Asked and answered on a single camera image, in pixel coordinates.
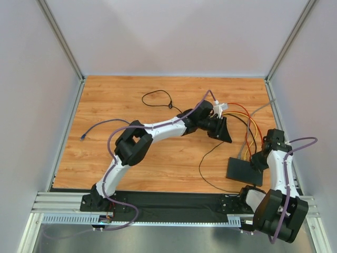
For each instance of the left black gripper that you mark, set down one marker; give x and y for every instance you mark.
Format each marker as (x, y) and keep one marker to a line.
(219, 128)

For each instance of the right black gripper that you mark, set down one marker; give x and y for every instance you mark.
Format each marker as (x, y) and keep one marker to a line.
(258, 163)

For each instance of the black network switch box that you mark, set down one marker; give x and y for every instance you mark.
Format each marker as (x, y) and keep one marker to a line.
(242, 171)

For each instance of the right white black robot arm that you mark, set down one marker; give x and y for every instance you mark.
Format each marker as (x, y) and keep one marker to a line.
(280, 212)

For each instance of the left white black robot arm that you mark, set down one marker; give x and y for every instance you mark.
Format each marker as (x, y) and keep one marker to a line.
(133, 144)

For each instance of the black power adapter brick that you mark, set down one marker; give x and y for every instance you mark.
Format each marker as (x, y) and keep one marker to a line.
(186, 116)

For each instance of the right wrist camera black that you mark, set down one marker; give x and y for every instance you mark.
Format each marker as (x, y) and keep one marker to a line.
(274, 137)

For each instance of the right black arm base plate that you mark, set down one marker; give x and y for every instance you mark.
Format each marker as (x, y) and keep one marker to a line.
(233, 204)

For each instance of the right aluminium frame post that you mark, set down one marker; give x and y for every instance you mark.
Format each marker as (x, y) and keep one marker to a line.
(309, 6)

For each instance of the aluminium frame post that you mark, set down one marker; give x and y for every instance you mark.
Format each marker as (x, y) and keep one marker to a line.
(309, 6)
(46, 10)

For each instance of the grey slotted cable duct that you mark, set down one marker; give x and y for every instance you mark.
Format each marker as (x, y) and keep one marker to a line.
(97, 220)

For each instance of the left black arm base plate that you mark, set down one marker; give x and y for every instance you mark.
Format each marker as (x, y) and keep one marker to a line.
(105, 204)

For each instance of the aluminium front rail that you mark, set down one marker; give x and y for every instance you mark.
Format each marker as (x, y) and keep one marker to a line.
(70, 202)

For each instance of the left aluminium frame post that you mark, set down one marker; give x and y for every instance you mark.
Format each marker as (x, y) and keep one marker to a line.
(46, 10)

